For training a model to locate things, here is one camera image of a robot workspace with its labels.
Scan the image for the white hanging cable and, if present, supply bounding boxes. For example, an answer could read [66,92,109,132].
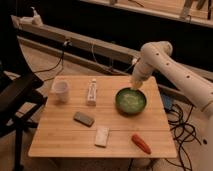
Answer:
[90,43,138,75]

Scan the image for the white plastic cup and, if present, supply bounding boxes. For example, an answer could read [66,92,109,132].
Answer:
[51,80,69,103]

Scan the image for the white rectangular block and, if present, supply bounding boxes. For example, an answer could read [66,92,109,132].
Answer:
[95,126,109,147]

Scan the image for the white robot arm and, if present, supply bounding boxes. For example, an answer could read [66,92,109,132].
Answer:
[131,41,213,171]

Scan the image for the grey rectangular sponge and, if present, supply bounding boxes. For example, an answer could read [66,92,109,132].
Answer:
[73,112,94,127]

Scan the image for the wooden table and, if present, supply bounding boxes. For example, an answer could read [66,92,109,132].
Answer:
[29,76,177,158]

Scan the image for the green bowl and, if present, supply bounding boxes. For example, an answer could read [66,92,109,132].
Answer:
[115,87,147,116]

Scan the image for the black chair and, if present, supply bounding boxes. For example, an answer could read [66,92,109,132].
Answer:
[0,62,47,171]

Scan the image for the blue box on floor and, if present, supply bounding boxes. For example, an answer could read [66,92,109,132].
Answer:
[160,93,173,110]

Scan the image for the white tube with cap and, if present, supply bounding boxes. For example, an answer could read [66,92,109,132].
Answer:
[87,79,97,106]

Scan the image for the long wooden beam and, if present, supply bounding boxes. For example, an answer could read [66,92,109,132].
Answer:
[11,15,213,88]

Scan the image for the black hanging cable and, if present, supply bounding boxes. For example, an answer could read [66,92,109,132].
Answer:
[32,39,72,83]

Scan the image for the black floor cables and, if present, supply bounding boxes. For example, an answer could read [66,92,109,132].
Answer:
[164,103,204,171]

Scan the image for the white spray bottle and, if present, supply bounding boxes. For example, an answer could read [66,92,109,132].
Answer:
[32,7,43,26]

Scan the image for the orange carrot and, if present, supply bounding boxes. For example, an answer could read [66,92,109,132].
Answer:
[131,134,151,154]

